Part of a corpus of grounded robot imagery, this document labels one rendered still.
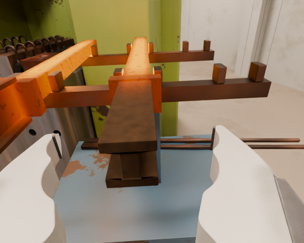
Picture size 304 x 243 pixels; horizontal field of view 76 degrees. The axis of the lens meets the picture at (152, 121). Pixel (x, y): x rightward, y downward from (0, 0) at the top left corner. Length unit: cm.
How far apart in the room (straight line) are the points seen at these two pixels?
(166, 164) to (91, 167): 18
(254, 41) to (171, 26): 278
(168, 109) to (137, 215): 92
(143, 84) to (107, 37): 57
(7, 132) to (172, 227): 29
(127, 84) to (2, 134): 11
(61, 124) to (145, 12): 43
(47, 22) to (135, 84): 107
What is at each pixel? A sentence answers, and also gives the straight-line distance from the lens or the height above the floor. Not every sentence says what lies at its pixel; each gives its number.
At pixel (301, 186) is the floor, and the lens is 176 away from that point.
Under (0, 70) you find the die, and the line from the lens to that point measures 78.
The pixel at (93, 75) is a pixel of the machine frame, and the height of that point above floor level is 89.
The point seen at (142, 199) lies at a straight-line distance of 42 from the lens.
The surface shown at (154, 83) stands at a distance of 17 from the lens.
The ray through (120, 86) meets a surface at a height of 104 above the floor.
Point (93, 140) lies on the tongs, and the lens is 59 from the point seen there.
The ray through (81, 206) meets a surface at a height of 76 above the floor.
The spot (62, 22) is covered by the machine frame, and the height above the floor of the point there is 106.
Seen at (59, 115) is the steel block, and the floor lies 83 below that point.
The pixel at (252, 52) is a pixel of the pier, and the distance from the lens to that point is 384.
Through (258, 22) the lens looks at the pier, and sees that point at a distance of 379.
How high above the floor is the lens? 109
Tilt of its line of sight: 30 degrees down
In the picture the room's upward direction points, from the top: 2 degrees counter-clockwise
